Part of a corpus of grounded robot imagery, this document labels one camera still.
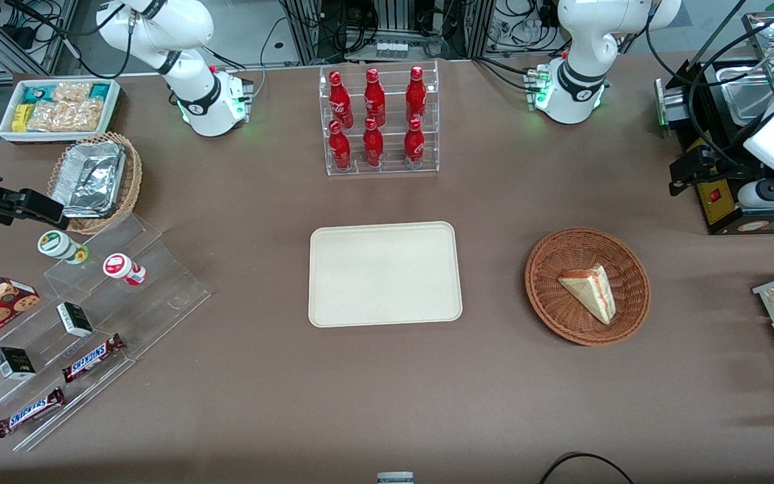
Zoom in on clear acrylic bottle rack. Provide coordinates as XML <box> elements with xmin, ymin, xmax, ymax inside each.
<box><xmin>318</xmin><ymin>60</ymin><xmax>440</xmax><ymax>177</ymax></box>

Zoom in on black food warmer machine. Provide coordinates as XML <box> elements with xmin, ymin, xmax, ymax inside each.
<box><xmin>654</xmin><ymin>10</ymin><xmax>774</xmax><ymax>236</ymax></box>

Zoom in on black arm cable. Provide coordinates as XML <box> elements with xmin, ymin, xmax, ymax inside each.
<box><xmin>646</xmin><ymin>0</ymin><xmax>774</xmax><ymax>177</ymax></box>

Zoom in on red cola bottle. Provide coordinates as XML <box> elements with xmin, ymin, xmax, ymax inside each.
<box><xmin>329</xmin><ymin>71</ymin><xmax>354</xmax><ymax>128</ymax></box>
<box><xmin>406</xmin><ymin>66</ymin><xmax>427</xmax><ymax>123</ymax></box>
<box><xmin>329</xmin><ymin>120</ymin><xmax>352</xmax><ymax>171</ymax></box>
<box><xmin>363</xmin><ymin>68</ymin><xmax>386</xmax><ymax>127</ymax></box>
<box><xmin>404</xmin><ymin>118</ymin><xmax>425</xmax><ymax>169</ymax></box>
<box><xmin>362</xmin><ymin>117</ymin><xmax>384</xmax><ymax>167</ymax></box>

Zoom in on aluminium frame rack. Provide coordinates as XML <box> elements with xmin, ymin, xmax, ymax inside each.
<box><xmin>279</xmin><ymin>0</ymin><xmax>499</xmax><ymax>65</ymax></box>

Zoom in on triangular sandwich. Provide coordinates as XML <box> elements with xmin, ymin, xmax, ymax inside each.
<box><xmin>557</xmin><ymin>264</ymin><xmax>617</xmax><ymax>325</ymax></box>

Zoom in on light wicker basket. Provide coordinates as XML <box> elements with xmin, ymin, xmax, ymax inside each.
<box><xmin>46</xmin><ymin>131</ymin><xmax>143</xmax><ymax>236</ymax></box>

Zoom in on white snack bin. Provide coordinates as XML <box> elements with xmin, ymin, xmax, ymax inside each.
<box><xmin>0</xmin><ymin>79</ymin><xmax>121</xmax><ymax>144</ymax></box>

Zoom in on silver foil packets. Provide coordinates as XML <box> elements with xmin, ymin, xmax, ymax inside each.
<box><xmin>51</xmin><ymin>141</ymin><xmax>126</xmax><ymax>218</ymax></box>

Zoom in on clear cracker pack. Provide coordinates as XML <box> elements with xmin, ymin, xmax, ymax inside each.
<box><xmin>51</xmin><ymin>82</ymin><xmax>92</xmax><ymax>103</ymax></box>
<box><xmin>28</xmin><ymin>99</ymin><xmax>103</xmax><ymax>132</ymax></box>

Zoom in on Snickers chocolate bar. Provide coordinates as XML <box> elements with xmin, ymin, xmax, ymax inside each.
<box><xmin>62</xmin><ymin>333</ymin><xmax>126</xmax><ymax>384</ymax></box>
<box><xmin>0</xmin><ymin>387</ymin><xmax>67</xmax><ymax>439</ymax></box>

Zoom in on green lid yogurt cup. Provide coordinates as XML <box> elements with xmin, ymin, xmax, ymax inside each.
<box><xmin>38</xmin><ymin>230</ymin><xmax>89</xmax><ymax>265</ymax></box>

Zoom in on red lid yogurt cup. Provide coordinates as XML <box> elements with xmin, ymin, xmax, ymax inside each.
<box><xmin>103</xmin><ymin>253</ymin><xmax>147</xmax><ymax>287</ymax></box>

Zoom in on brown wicker basket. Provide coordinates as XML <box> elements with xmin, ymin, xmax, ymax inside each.
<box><xmin>525</xmin><ymin>227</ymin><xmax>651</xmax><ymax>347</ymax></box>

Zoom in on steel warmer pan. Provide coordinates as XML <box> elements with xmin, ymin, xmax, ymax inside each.
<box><xmin>716</xmin><ymin>66</ymin><xmax>774</xmax><ymax>126</ymax></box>

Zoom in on black loose cable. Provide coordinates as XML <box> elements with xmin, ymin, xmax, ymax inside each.
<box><xmin>539</xmin><ymin>452</ymin><xmax>634</xmax><ymax>484</ymax></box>

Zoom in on cream plastic tray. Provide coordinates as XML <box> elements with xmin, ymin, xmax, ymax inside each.
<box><xmin>308</xmin><ymin>221</ymin><xmax>463</xmax><ymax>329</ymax></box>

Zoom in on clear acrylic step display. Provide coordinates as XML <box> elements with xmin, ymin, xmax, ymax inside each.
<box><xmin>0</xmin><ymin>212</ymin><xmax>212</xmax><ymax>452</ymax></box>

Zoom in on small black box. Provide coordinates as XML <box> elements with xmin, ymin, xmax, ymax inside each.
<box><xmin>0</xmin><ymin>347</ymin><xmax>37</xmax><ymax>381</ymax></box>
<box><xmin>56</xmin><ymin>302</ymin><xmax>94</xmax><ymax>338</ymax></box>

